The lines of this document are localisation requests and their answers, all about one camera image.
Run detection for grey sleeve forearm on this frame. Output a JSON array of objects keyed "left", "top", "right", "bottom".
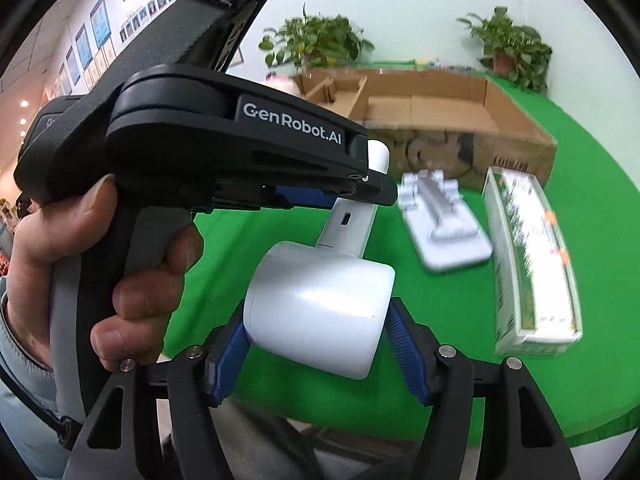
[{"left": 1, "top": 276, "right": 70, "bottom": 479}]

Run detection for small items on table back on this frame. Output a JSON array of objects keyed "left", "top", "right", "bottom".
[{"left": 413, "top": 58, "right": 475, "bottom": 74}]

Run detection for black cable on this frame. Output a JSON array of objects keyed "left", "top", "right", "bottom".
[{"left": 0, "top": 358, "right": 82, "bottom": 449}]

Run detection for left potted green plant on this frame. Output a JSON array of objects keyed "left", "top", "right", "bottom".
[{"left": 258, "top": 6, "right": 375, "bottom": 72}]

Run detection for large open cardboard box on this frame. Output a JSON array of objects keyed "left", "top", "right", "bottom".
[{"left": 294, "top": 68, "right": 558, "bottom": 191}]

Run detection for framed certificates on wall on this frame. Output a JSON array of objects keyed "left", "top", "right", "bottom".
[{"left": 43, "top": 26, "right": 115, "bottom": 100}]

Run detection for white folding phone stand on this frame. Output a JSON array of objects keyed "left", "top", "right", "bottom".
[{"left": 397, "top": 170, "right": 492, "bottom": 273}]

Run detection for potted green plant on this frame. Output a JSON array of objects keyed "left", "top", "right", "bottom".
[
  {"left": 258, "top": 6, "right": 375, "bottom": 72},
  {"left": 457, "top": 6, "right": 553, "bottom": 94}
]

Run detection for brown cardboard insert box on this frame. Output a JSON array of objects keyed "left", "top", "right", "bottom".
[{"left": 305, "top": 76, "right": 370, "bottom": 122}]

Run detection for person's left hand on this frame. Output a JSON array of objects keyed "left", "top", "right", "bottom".
[{"left": 5, "top": 173, "right": 205, "bottom": 373}]

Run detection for blue wall posters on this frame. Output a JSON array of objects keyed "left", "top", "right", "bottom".
[{"left": 49, "top": 0, "right": 115, "bottom": 96}]

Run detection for pink teal plush pig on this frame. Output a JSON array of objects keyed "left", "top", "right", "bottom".
[{"left": 264, "top": 73, "right": 299, "bottom": 96}]

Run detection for right potted green plant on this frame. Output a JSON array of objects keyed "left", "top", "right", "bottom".
[{"left": 457, "top": 6, "right": 553, "bottom": 94}]

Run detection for green white long carton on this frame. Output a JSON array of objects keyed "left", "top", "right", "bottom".
[{"left": 483, "top": 167, "right": 584, "bottom": 356}]

